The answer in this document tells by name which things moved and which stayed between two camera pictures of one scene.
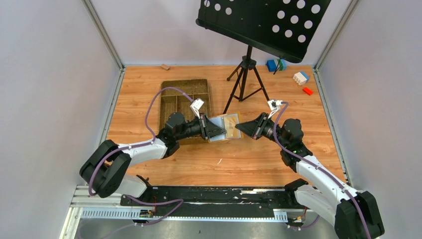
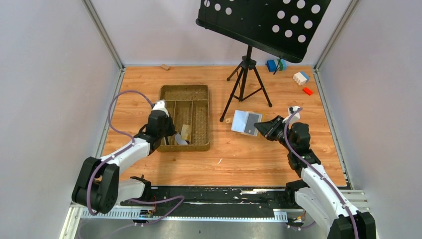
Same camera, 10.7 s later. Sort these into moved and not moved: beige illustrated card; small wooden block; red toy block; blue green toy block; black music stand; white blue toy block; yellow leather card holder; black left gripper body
Moved: black left gripper body; beige illustrated card; yellow leather card holder
Not moved: white blue toy block; small wooden block; black music stand; red toy block; blue green toy block
